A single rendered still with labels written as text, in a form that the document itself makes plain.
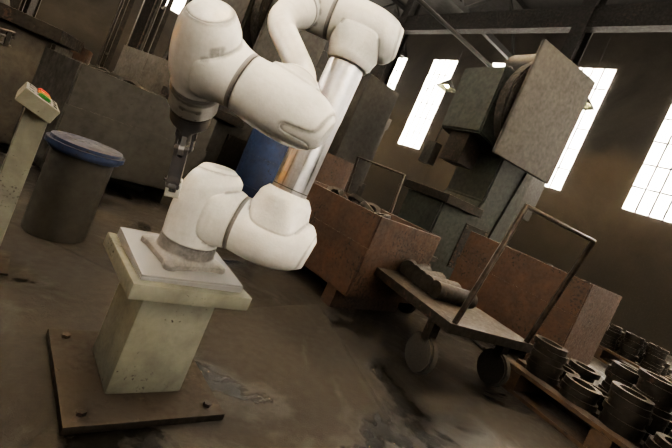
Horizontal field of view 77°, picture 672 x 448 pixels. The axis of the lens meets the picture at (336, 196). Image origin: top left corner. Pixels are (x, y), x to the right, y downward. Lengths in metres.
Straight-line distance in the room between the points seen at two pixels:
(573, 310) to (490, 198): 2.36
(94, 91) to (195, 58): 2.34
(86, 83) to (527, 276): 3.30
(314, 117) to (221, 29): 0.19
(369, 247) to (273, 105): 1.85
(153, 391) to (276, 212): 0.59
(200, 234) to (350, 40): 0.63
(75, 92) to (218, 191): 1.98
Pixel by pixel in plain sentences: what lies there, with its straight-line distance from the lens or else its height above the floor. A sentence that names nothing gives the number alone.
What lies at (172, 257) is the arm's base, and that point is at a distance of 1.18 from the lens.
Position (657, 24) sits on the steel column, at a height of 5.00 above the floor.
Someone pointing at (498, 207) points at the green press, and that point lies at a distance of 5.66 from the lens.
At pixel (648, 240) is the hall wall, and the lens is 11.80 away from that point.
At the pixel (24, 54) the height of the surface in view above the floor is 0.64.
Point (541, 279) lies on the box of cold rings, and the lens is 3.58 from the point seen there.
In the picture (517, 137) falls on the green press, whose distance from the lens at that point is 5.12.
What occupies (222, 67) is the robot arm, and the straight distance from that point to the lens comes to 0.70.
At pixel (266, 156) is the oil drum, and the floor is 0.62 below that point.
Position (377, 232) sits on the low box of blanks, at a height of 0.53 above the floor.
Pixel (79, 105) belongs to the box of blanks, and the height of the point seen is 0.50.
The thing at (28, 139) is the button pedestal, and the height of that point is 0.46.
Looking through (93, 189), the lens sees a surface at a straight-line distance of 2.13.
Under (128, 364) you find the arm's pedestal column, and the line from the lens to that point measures 1.26.
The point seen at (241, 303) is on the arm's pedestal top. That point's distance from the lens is 1.21.
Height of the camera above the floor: 0.77
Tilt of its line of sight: 3 degrees down
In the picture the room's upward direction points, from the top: 24 degrees clockwise
